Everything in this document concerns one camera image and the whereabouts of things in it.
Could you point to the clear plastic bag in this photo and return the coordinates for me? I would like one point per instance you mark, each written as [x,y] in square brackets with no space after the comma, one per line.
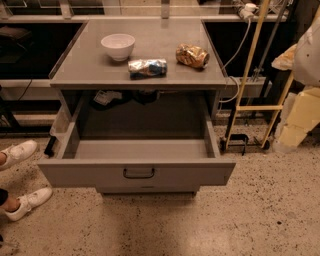
[60,125]

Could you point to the grey metal drawer cabinet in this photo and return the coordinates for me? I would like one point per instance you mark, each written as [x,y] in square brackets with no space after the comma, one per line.
[103,101]

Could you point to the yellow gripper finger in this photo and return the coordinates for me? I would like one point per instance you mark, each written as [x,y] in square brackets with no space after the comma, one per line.
[299,116]

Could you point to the white power adapter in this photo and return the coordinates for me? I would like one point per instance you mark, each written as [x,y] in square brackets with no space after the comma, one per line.
[247,11]

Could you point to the crushed blue silver can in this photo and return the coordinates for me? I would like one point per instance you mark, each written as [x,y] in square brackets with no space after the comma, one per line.
[144,68]

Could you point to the white ceramic bowl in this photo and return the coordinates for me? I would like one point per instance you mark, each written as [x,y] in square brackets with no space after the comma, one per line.
[118,46]

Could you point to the grey top drawer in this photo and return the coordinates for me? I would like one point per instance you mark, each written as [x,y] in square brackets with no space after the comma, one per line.
[115,166]

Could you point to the crumpled gold snack bag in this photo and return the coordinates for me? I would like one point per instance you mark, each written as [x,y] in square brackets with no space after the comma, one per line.
[192,56]

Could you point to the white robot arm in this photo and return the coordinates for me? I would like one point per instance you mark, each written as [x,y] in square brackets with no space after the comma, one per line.
[303,58]

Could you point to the lower white sneaker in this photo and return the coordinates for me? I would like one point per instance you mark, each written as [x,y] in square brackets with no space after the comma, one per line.
[30,201]

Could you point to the upper white sneaker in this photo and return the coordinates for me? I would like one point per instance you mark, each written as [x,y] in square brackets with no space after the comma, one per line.
[16,154]

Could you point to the white sneaker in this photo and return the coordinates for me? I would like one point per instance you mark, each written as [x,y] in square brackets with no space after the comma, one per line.
[30,201]
[16,154]

